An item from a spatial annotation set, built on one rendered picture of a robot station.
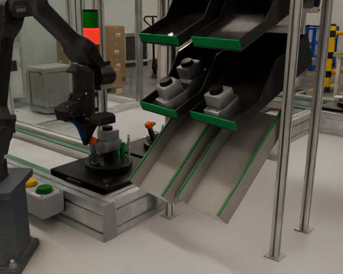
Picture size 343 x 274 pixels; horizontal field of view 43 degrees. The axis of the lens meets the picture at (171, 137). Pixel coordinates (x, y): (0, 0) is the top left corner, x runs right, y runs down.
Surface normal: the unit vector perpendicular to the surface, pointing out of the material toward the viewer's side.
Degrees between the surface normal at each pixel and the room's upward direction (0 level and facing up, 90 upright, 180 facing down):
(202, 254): 0
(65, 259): 0
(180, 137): 45
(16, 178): 0
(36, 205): 90
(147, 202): 90
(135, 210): 90
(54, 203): 90
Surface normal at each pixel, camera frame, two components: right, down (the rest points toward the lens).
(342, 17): -0.73, 0.19
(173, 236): 0.01, -0.96
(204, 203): -0.53, -0.55
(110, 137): 0.78, 0.19
